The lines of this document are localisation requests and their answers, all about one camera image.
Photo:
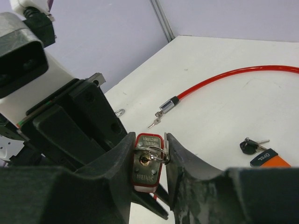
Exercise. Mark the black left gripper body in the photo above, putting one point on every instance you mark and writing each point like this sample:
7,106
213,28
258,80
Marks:
87,105

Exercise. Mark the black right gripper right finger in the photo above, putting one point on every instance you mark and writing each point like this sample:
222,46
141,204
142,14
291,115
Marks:
202,194

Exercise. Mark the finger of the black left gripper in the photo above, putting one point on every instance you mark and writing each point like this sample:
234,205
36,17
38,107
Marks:
150,203
60,130

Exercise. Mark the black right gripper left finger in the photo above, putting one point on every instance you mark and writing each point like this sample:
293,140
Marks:
98,193

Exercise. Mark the red cable padlock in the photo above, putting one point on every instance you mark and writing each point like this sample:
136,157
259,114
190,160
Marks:
146,173

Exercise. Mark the orange black padlock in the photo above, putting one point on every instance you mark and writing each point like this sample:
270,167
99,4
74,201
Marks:
267,157

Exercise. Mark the brass padlock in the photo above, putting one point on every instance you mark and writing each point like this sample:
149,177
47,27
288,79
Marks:
119,112

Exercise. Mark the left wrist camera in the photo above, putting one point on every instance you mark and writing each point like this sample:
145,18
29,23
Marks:
28,74

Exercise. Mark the left aluminium frame post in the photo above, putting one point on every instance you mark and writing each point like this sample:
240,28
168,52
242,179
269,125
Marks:
162,19

